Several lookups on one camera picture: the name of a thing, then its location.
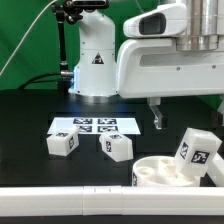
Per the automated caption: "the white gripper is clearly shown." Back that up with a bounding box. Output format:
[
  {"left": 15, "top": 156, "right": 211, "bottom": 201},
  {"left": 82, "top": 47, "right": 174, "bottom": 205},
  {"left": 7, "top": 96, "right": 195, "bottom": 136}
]
[{"left": 116, "top": 38, "right": 224, "bottom": 129}]

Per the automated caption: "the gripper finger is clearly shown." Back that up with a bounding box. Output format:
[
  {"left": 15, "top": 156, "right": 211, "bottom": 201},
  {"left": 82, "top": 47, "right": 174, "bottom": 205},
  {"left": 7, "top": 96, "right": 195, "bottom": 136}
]
[{"left": 215, "top": 95, "right": 224, "bottom": 126}]

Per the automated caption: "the white round stool seat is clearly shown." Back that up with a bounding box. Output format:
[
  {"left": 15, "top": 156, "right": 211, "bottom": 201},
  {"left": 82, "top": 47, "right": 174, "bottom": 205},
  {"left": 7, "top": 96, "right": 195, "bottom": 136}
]
[{"left": 132, "top": 156, "right": 200, "bottom": 187}]

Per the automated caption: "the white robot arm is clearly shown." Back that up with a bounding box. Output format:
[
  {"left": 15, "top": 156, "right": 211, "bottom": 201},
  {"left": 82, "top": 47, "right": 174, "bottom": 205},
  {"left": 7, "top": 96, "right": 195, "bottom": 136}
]
[{"left": 70, "top": 0, "right": 224, "bottom": 129}]

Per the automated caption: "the white marker sheet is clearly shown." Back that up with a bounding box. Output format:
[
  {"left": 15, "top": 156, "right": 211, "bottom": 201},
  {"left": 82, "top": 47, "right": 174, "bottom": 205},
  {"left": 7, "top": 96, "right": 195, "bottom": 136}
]
[{"left": 48, "top": 117, "right": 140, "bottom": 135}]

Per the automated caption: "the white right barrier rail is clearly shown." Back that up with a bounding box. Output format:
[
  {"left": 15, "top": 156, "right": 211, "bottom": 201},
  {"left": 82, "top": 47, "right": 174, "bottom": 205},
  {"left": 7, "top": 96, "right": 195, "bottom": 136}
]
[{"left": 207, "top": 153, "right": 224, "bottom": 187}]

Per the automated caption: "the white barrier rail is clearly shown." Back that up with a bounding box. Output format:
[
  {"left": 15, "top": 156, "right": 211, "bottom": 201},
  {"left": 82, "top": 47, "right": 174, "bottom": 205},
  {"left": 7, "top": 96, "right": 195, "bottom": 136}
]
[
  {"left": 207, "top": 153, "right": 224, "bottom": 187},
  {"left": 0, "top": 186, "right": 224, "bottom": 217}
]

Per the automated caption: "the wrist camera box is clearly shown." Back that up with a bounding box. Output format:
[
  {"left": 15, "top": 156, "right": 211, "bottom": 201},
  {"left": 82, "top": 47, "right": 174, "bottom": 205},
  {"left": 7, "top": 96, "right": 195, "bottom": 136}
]
[{"left": 123, "top": 3, "right": 187, "bottom": 38}]

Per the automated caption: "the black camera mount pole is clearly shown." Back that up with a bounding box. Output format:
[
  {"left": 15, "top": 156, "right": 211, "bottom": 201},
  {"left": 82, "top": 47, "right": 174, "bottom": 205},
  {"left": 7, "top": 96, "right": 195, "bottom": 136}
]
[{"left": 50, "top": 0, "right": 110, "bottom": 92}]

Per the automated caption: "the black cable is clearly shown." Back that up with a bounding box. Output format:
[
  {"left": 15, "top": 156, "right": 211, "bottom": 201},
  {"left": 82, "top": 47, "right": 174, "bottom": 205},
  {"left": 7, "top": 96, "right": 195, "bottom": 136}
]
[{"left": 17, "top": 71, "right": 73, "bottom": 91}]

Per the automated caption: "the white front barrier rail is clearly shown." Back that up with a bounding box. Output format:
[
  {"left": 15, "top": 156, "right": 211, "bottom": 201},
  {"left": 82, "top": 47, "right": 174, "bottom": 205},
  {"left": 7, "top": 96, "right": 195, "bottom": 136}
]
[{"left": 0, "top": 186, "right": 224, "bottom": 217}]

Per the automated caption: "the white cable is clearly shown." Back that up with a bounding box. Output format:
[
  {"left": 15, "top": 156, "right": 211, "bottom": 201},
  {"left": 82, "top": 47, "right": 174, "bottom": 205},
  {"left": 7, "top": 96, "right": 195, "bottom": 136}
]
[{"left": 0, "top": 0, "right": 58, "bottom": 77}]

